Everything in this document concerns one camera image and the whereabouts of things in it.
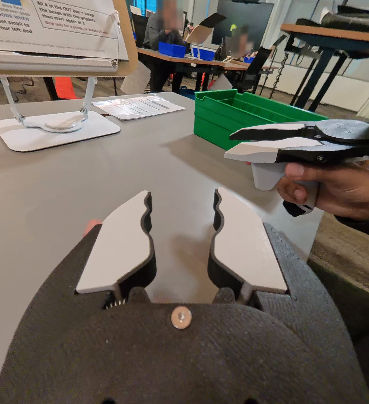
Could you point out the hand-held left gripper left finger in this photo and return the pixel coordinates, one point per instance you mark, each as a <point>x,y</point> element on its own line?
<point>118,249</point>

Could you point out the orange traffic cone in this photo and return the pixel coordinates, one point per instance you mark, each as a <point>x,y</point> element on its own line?
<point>66,89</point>

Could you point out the grey desk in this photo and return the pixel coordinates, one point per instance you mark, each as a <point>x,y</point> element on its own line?
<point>140,164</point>

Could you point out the person's left hand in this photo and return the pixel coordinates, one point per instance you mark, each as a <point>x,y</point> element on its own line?
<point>91,227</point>

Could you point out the black office chair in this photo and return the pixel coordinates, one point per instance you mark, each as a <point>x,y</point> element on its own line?
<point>254,69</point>

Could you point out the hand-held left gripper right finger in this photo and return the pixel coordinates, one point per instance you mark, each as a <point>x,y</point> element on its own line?
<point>247,249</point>

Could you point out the green plastic bin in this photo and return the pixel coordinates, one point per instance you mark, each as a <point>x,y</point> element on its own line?
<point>222,126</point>

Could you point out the wood-edged desk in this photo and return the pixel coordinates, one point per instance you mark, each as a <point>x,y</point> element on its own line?
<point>203,61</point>

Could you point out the black standing desk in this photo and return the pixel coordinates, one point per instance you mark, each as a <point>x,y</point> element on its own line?
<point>329,33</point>

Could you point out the person's right hand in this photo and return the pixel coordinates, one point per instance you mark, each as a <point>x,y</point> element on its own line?
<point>348,189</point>

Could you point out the laminated paper sheet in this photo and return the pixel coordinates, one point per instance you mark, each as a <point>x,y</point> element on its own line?
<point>137,105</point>

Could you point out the grey board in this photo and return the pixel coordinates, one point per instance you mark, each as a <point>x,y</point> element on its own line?
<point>137,79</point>

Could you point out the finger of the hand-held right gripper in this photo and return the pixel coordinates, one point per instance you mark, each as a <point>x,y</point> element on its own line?
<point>276,129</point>
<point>257,151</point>

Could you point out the blue plastic bin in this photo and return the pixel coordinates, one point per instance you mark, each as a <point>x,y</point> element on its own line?
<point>171,50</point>
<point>204,54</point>

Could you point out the black monitor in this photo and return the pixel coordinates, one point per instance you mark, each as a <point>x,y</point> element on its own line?
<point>244,19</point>

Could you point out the blue fabric bag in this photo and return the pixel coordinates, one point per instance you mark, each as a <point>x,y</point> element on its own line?
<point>187,92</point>

